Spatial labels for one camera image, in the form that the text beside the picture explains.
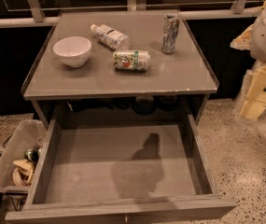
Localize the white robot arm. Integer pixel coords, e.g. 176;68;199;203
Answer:
231;2;266;119

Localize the tall blue white can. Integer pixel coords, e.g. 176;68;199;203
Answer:
162;14;180;54

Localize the green can in bin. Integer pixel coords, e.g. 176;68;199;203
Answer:
24;149;39;163

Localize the metal railing frame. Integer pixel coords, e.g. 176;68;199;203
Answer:
0;0;266;30

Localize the white ceramic bowl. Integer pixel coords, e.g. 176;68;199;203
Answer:
53;36;91;67

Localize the open grey top drawer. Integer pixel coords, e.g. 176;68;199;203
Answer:
6;114;236;224

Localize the clear plastic water bottle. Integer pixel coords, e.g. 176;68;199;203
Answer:
91;24;131;50

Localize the clear plastic bin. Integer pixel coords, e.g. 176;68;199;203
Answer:
0;119;47;193

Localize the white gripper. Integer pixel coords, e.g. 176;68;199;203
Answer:
230;25;266;120

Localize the green white 7up can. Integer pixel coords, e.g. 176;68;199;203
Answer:
113;50;150;72

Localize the yellow object in bin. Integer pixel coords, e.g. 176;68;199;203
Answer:
12;160;35;187

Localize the grey cabinet with top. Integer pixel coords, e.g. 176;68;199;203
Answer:
21;9;219;130

